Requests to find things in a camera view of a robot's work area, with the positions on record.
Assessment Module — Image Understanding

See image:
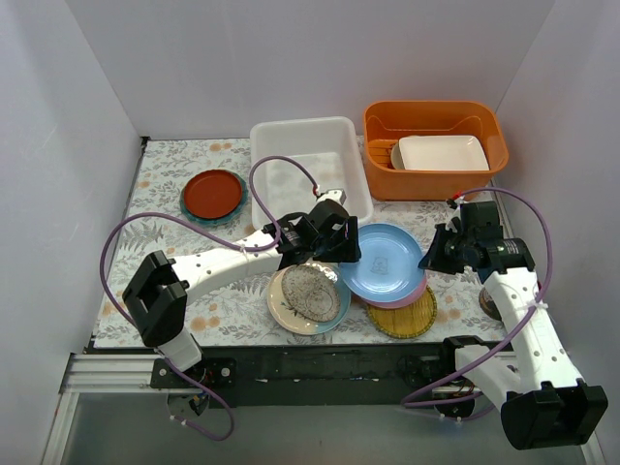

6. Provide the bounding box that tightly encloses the light blue plate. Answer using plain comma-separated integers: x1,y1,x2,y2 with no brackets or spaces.
339,223,425,303

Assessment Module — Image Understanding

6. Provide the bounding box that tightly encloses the pink plate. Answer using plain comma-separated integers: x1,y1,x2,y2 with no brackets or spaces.
360,273,427,310

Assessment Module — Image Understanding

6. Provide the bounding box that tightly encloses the yellow woven bamboo plate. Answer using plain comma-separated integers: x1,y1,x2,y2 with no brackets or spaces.
367,287,438,339

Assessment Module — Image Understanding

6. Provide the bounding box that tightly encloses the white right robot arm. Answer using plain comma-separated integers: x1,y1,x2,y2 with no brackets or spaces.
419,201,608,450

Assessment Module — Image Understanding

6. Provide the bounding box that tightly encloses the white plastic bin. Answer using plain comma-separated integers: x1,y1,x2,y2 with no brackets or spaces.
250,116,374,225

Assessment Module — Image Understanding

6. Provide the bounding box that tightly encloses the speckled grey oval plate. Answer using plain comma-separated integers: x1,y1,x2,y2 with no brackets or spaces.
281,264,341,323

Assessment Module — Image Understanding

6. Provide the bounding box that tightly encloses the red bowl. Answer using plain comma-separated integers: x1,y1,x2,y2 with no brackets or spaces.
479,288,502,321

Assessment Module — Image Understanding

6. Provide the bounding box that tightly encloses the cream and blue plate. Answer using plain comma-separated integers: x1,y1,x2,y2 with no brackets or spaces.
267,262,351,335

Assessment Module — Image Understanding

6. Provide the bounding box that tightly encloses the white rectangular dish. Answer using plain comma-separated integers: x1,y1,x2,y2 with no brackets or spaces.
398,135,489,171

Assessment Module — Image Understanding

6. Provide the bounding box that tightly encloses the red round plate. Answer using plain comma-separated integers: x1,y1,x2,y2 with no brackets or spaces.
182,170,243,219

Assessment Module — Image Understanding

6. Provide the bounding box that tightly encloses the teal scalloped plate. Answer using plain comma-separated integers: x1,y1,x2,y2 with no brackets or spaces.
179,170,249,227

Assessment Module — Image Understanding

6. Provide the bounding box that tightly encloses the round cream dish in basket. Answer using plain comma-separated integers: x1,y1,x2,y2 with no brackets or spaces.
390,142,404,170

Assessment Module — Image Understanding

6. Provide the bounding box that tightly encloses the orange plastic basket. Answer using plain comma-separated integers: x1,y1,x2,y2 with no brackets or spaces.
363,101,510,201

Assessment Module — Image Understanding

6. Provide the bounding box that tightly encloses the floral table mat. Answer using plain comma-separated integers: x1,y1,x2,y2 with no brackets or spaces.
92,135,527,349

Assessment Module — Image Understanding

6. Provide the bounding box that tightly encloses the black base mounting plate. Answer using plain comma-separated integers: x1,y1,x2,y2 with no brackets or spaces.
149,341,503,408

